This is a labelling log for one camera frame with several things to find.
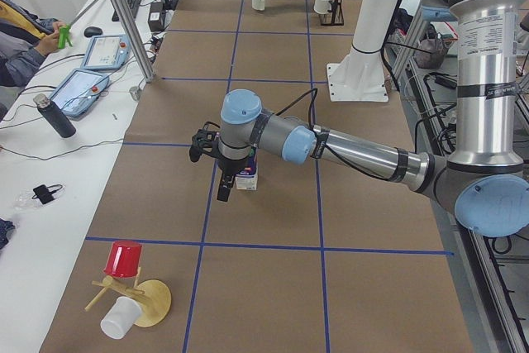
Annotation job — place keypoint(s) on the aluminium frame post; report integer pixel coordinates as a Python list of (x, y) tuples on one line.
[(129, 25)]

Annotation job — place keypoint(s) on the white purple milk carton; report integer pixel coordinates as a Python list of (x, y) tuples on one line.
[(247, 179)]

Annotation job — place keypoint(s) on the black computer mouse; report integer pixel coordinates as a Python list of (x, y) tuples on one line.
[(91, 31)]

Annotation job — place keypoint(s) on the black wire cup rack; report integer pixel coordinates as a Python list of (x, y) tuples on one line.
[(335, 16)]

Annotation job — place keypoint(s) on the far blue teach pendant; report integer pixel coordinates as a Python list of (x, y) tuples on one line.
[(106, 52)]

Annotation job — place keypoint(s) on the green plastic tool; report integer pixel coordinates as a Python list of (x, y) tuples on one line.
[(64, 37)]

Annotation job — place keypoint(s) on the small black device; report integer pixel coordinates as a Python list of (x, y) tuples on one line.
[(43, 194)]

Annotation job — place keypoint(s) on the near blue teach pendant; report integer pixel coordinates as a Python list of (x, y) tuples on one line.
[(79, 91)]

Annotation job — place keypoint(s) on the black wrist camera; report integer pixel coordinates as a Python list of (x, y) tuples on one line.
[(205, 142)]

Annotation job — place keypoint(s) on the person grey sleeve forearm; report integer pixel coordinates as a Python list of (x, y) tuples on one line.
[(20, 69)]

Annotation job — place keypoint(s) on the white cup lower rack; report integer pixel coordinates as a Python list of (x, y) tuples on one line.
[(322, 7)]

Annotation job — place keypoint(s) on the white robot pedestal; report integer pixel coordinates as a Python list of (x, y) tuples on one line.
[(359, 77)]

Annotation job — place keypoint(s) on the white plastic cup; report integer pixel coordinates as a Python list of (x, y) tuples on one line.
[(120, 318)]

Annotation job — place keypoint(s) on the clear plastic bag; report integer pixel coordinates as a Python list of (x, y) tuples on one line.
[(27, 200)]

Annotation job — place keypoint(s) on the blue teach pendant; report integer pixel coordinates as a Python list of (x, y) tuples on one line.
[(79, 91), (106, 52)]

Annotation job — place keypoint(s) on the black water bottle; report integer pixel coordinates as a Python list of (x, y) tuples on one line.
[(55, 117)]

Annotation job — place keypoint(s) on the person hand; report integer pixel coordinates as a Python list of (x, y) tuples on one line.
[(49, 44)]

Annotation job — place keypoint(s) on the red plastic cup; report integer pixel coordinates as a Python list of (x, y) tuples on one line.
[(123, 260)]

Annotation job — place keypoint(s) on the black power adapter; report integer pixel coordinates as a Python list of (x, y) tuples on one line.
[(156, 18)]

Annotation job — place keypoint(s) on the wooden cup tree stand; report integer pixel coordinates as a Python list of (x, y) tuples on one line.
[(153, 296)]

